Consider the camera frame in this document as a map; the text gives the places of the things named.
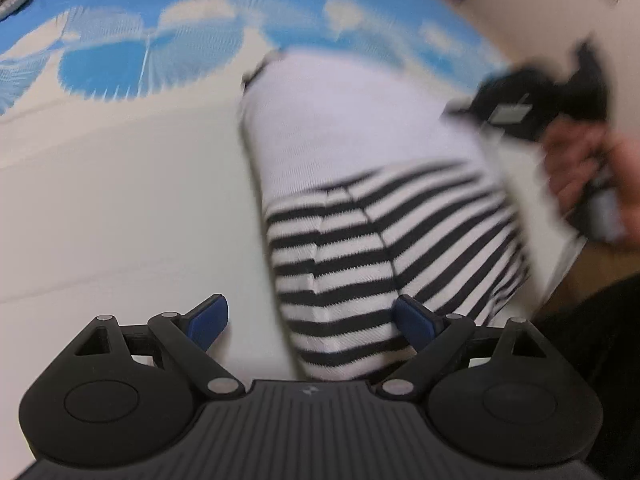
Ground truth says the black white striped shirt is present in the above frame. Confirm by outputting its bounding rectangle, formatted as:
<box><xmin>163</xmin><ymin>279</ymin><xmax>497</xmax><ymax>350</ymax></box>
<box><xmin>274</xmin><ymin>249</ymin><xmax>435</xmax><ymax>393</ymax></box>
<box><xmin>235</xmin><ymin>47</ymin><xmax>533</xmax><ymax>381</ymax></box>

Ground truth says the person's dark trouser leg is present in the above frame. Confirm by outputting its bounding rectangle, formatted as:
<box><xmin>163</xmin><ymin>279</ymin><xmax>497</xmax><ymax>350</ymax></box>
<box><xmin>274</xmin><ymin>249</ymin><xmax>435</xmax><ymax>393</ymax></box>
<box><xmin>535</xmin><ymin>275</ymin><xmax>640</xmax><ymax>480</ymax></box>

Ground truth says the blue white printed bed sheet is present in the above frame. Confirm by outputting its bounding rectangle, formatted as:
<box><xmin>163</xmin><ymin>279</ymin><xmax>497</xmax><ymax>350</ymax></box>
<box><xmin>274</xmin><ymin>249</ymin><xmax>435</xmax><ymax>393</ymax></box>
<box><xmin>0</xmin><ymin>0</ymin><xmax>591</xmax><ymax>411</ymax></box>

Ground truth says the person's right hand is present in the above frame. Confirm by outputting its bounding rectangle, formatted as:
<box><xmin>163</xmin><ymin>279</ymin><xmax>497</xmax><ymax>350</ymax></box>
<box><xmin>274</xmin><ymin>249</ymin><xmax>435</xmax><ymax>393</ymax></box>
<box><xmin>542</xmin><ymin>117</ymin><xmax>640</xmax><ymax>223</ymax></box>

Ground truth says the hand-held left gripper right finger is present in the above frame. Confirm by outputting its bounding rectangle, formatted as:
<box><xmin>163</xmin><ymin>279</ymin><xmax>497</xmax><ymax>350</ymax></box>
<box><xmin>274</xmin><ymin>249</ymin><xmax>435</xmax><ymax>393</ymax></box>
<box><xmin>375</xmin><ymin>295</ymin><xmax>553</xmax><ymax>401</ymax></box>

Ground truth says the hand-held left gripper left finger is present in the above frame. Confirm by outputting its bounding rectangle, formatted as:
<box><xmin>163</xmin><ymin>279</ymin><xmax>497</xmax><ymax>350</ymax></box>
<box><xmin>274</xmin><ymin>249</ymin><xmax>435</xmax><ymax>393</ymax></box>
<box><xmin>75</xmin><ymin>294</ymin><xmax>246</xmax><ymax>401</ymax></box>

